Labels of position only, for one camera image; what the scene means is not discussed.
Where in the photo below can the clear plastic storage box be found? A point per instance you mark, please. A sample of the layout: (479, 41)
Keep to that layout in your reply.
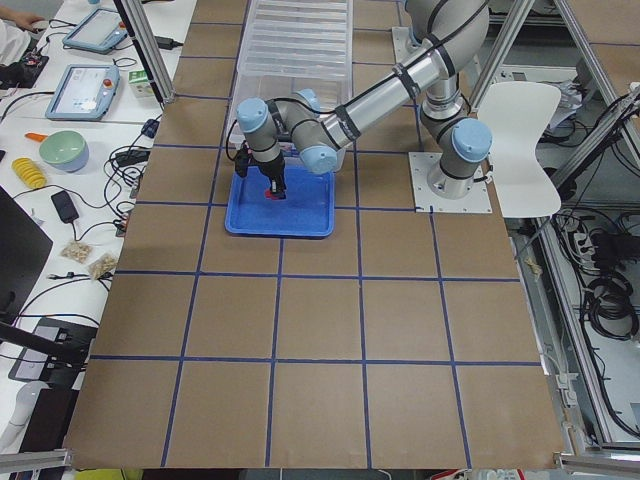
(276, 114)

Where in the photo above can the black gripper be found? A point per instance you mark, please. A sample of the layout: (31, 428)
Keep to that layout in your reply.
(272, 170)

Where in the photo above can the green bowl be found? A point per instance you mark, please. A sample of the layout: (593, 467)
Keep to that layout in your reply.
(65, 150)

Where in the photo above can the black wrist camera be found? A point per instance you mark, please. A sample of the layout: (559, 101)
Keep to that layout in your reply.
(242, 160)

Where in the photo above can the yellow ridged toy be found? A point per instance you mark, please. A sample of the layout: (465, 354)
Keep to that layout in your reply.
(29, 173)

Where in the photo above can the aluminium frame post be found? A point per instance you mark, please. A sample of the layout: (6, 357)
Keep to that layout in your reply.
(140, 32)

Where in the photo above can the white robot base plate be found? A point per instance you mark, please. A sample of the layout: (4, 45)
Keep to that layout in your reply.
(435, 192)

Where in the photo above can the snack bag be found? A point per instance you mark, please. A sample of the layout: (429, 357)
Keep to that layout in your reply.
(77, 251)
(104, 264)

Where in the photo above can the far teach pendant tablet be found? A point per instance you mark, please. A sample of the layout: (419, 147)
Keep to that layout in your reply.
(100, 32)

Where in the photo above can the white plastic chair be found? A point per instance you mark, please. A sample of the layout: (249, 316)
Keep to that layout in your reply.
(517, 113)

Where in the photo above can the blue plastic tray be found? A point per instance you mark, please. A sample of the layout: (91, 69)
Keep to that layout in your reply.
(308, 211)

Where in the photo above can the near teach pendant tablet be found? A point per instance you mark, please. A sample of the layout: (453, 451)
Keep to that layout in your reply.
(84, 93)

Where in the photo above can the green white carton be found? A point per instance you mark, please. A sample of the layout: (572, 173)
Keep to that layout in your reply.
(139, 84)

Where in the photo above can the snack bag left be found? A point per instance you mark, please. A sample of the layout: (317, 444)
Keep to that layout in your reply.
(77, 251)

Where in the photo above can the black power adapter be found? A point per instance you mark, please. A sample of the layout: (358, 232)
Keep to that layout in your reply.
(64, 207)

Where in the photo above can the clear plastic box lid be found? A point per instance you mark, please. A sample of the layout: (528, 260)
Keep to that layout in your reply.
(298, 39)

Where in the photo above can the teach pendant tablet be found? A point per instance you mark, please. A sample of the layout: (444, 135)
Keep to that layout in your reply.
(84, 93)
(100, 32)

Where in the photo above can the snack bag right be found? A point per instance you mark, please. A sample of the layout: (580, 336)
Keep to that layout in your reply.
(104, 264)

